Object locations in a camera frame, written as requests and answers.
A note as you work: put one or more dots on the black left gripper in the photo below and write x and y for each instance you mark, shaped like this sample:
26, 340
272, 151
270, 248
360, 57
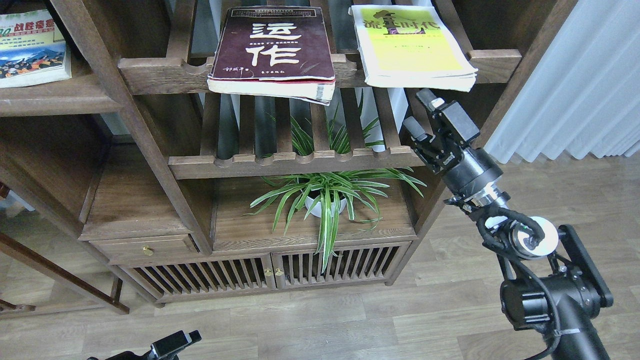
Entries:
168, 347

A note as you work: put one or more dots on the yellow-green cover book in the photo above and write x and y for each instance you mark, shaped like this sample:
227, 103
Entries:
409, 47

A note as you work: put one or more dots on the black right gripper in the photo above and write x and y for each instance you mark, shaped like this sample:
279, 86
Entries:
470, 173

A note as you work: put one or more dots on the dark wooden bookshelf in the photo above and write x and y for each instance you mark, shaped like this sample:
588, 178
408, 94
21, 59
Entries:
134, 151

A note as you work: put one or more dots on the small white landscape-cover book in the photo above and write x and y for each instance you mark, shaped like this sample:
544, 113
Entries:
33, 50

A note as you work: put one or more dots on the white curtain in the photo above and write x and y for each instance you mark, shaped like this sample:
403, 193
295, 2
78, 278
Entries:
583, 98

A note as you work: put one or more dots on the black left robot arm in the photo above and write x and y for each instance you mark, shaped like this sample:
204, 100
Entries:
129, 355

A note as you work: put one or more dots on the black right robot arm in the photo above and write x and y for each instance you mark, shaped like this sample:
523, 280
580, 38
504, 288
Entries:
550, 282

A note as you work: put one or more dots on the dark red book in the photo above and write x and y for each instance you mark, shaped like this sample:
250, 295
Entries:
274, 51

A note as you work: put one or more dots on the white plant pot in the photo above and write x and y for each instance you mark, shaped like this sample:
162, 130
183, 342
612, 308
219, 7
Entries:
314, 206

